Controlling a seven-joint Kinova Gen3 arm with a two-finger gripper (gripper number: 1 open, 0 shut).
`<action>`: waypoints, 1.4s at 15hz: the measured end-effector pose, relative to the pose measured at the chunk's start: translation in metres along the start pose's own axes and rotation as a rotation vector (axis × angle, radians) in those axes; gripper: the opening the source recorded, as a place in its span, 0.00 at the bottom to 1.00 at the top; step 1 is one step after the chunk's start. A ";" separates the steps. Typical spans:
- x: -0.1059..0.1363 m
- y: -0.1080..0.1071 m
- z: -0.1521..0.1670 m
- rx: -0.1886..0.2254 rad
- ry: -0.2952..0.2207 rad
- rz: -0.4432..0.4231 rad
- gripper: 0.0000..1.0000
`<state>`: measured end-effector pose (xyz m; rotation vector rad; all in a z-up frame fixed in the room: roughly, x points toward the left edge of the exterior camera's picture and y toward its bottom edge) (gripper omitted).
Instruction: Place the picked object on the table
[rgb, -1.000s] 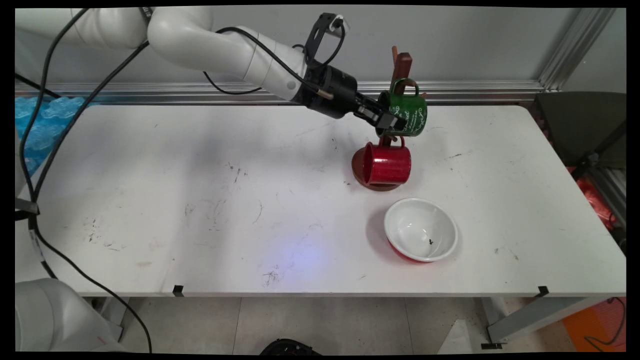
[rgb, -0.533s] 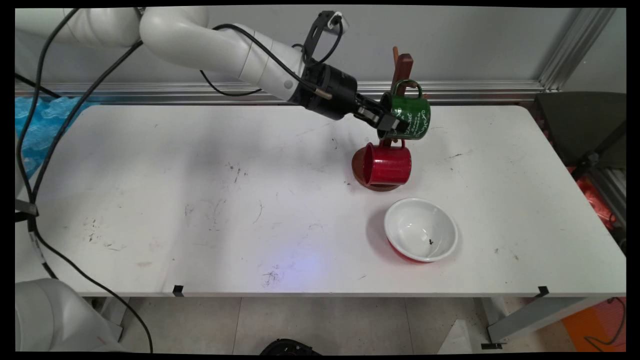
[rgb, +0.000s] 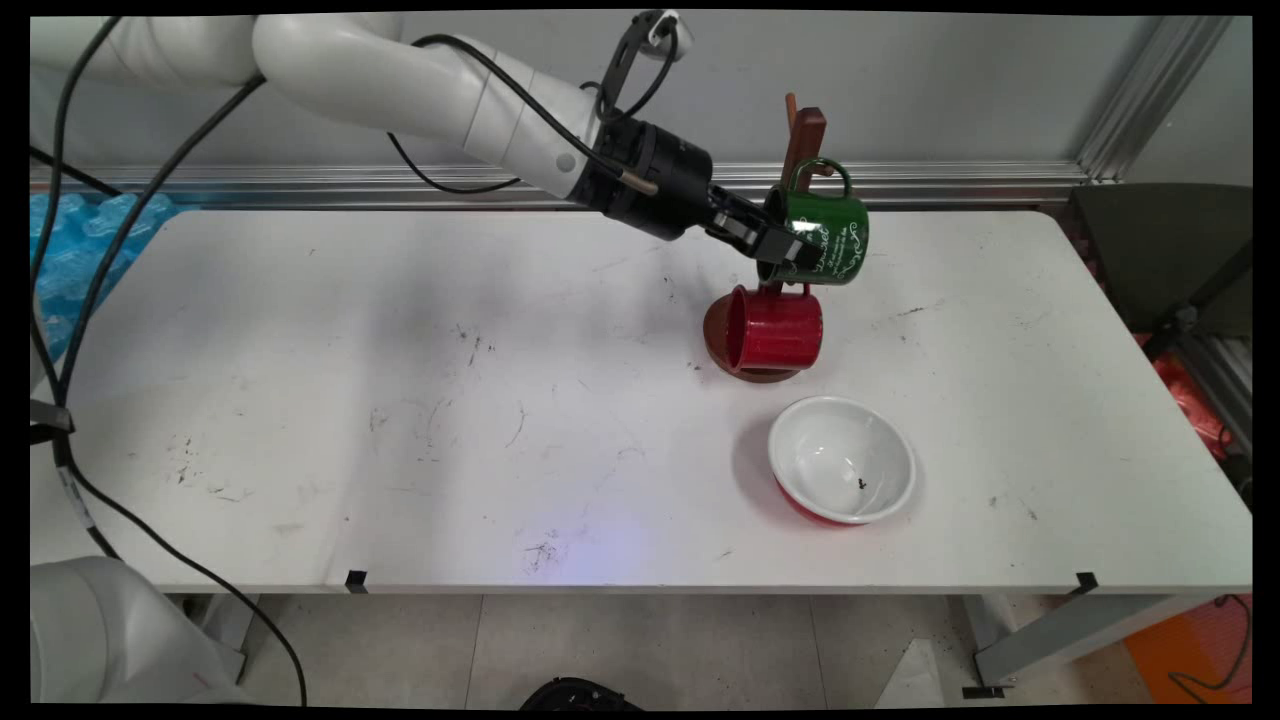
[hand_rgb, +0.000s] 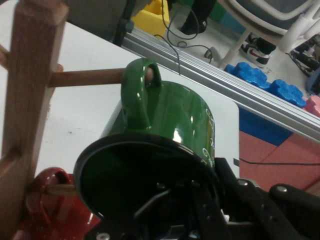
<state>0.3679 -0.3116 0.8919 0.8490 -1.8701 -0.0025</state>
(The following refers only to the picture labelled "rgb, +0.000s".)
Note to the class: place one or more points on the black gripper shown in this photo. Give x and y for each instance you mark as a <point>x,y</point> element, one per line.
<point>655,180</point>

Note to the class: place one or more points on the green mug with white print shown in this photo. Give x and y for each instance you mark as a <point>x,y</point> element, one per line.
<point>835,235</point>

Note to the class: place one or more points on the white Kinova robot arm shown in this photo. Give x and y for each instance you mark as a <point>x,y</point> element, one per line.
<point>350,60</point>

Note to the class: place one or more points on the brown wooden mug tree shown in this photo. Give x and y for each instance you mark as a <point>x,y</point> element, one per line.
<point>805,135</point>

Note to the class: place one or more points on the red mug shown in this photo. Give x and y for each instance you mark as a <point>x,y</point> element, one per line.
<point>780,328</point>

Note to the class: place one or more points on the white bowl with red outside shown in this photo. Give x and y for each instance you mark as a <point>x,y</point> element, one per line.
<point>840,460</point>

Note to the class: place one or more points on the red plastic bag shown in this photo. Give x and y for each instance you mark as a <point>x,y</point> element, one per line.
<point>1190,395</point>

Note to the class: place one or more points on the black tape piece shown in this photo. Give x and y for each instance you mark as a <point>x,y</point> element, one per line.
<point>1086,583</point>
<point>356,581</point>

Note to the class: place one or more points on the black round floor object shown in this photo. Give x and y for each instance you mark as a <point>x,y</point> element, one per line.
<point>575,695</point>

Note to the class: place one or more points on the grey metal table leg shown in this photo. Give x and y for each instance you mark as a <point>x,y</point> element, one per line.
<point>1070,630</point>

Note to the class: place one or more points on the orange floor panel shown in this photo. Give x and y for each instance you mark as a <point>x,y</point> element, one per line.
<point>1190,650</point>

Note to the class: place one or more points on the blue plastic sheet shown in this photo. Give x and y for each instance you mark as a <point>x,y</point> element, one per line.
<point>85,250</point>

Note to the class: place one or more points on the long horizontal aluminium frame rail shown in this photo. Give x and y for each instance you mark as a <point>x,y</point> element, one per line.
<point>900,185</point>

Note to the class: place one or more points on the slanted aluminium frame post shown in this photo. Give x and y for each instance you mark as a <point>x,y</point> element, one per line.
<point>1150,100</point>

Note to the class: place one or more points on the short aluminium side rail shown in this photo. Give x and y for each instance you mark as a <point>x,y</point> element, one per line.
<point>1225,385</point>

